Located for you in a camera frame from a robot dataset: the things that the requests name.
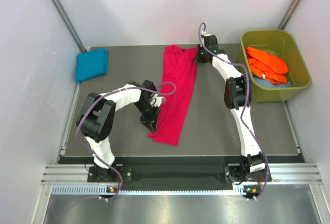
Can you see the slotted cable duct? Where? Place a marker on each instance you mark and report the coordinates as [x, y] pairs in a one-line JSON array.
[[106, 190]]

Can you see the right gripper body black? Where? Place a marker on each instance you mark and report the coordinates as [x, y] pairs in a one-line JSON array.
[[200, 53]]

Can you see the aluminium frame rail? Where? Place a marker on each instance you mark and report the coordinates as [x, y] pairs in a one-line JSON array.
[[281, 173]]

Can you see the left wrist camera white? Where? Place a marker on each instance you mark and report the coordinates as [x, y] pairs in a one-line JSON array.
[[156, 101]]

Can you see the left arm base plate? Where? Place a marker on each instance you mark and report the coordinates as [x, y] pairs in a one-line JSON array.
[[126, 175]]

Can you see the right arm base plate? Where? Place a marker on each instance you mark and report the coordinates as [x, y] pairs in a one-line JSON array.
[[237, 174]]

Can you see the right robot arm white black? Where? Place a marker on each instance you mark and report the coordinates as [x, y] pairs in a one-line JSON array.
[[237, 98]]

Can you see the grey blue t shirt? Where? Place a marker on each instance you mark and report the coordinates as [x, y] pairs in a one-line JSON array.
[[267, 84]]

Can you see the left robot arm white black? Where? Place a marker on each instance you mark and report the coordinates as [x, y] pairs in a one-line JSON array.
[[97, 116]]

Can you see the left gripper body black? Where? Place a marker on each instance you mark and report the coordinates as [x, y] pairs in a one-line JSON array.
[[148, 111]]

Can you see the red t shirt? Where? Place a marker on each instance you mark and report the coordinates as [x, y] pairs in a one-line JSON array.
[[179, 74]]

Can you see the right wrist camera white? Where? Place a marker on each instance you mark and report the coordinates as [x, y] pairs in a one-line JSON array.
[[204, 34]]

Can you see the olive green plastic bin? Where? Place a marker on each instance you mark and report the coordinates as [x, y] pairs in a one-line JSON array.
[[279, 43]]

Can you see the orange t shirt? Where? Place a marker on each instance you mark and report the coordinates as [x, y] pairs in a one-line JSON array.
[[267, 66]]

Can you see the folded blue t shirt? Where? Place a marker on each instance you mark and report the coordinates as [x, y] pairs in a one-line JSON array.
[[91, 64]]

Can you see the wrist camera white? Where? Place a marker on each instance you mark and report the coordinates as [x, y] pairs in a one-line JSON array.
[[156, 101], [204, 34]]

